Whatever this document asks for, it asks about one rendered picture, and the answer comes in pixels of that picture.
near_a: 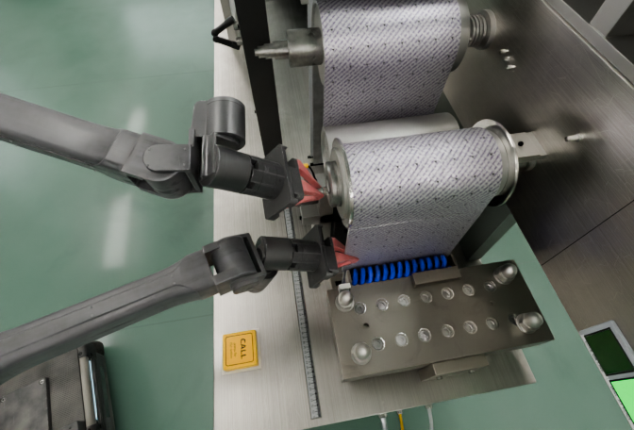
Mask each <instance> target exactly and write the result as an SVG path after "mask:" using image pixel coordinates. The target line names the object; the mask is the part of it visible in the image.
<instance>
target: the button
mask: <svg viewBox="0 0 634 430"><path fill-rule="evenodd" d="M258 365H259V357H258V342H257V332H256V330H248V331H242V332H237V333H231V334H225V335H223V370H224V371H226V372H229V371H234V370H239V369H244V368H250V367H255V366H258Z"/></svg>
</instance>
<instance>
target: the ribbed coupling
mask: <svg viewBox="0 0 634 430"><path fill-rule="evenodd" d="M495 32H496V19H495V16H494V13H493V12H492V11H491V10H490V9H482V10H480V11H479V12H478V13H477V14H476V15H470V38H469V42H468V47H474V48H475V50H484V49H487V48H488V47H489V46H490V45H491V44H492V41H493V39H494V36H495Z"/></svg>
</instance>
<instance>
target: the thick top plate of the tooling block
mask: <svg viewBox="0 0 634 430"><path fill-rule="evenodd" d="M508 263H510V264H513V265H515V266H516V268H517V274H516V275H515V278H514V279H513V280H512V281H511V282H510V283H509V284H507V285H504V284H501V283H499V282H498V281H497V280H496V279H495V278H494V276H493V271H494V270H495V269H496V268H498V267H499V266H502V265H505V264H508ZM459 273H460V275H461V278H460V279H459V280H456V281H450V282H444V283H439V284H433V285H427V286H421V287H416V288H414V287H413V285H412V282H411V279H410V276H409V277H402V278H396V279H391V280H385V281H379V282H374V283H368V284H362V285H356V286H351V289H350V292H351V294H352V296H353V297H354V306H353V308H352V309H351V310H350V311H347V312H342V311H340V310H338V309H337V307H336V304H335V300H336V297H337V296H338V295H339V289H328V290H327V291H326V303H327V308H328V314H329V319H330V324H331V330H332V335H333V340H334V345H335V351H336V356H337V361H338V366H339V372H340V377H341V382H342V383H344V382H349V381H355V380H359V379H364V378H369V377H375V376H379V375H384V374H389V373H395V372H403V371H408V370H414V369H419V368H423V367H427V366H428V365H430V364H432V363H437V362H442V361H446V360H451V359H457V358H462V357H466V356H476V355H481V354H485V356H487V355H493V354H498V353H503V352H507V351H513V350H518V349H523V348H527V347H533V346H538V345H541V344H544V343H546V342H548V341H551V340H554V339H555V338H554V336H553V334H552V332H551V330H550V328H549V326H548V324H547V322H546V320H545V318H544V316H543V315H542V313H541V311H540V309H539V307H538V305H537V303H536V301H535V299H534V297H533V295H532V293H531V292H530V290H529V288H528V286H527V284H526V282H525V280H524V278H523V276H522V274H521V272H520V270H519V268H518V267H517V265H516V263H515V261H514V259H512V260H506V261H500V262H494V263H489V264H483V265H476V266H471V267H465V268H459ZM528 312H537V313H539V314H540V315H541V316H542V319H543V323H542V325H541V326H540V329H538V330H536V331H535V332H534V333H532V334H527V333H524V332H523V331H521V330H520V329H519V327H518V326H517V324H516V317H517V316H518V315H519V314H522V313H528ZM362 342H365V343H366V344H367V345H368V346H369V347H370V349H371V351H372V352H371V354H372V355H371V359H370V361H369V362H368V363H367V364H365V365H359V364H357V363H355V362H354V361H353V359H352V357H351V350H352V347H353V346H354V345H355V344H356V343H362Z"/></svg>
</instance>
